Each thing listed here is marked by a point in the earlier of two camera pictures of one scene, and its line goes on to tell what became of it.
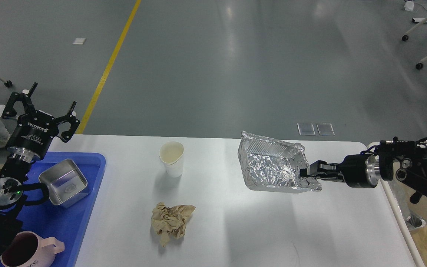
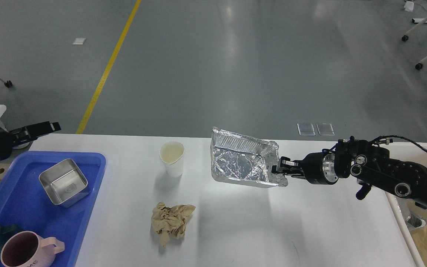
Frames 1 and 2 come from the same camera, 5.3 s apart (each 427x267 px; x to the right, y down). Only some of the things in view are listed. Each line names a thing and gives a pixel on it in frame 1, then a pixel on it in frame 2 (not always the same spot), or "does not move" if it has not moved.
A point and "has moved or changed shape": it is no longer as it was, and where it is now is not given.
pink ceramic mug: x=28 y=249 does not move
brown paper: x=170 y=221 does not move
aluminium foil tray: x=271 y=165 has moved or changed shape
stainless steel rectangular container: x=66 y=182 does not move
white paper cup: x=171 y=154 does not move
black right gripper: x=360 y=171 → x=318 y=168
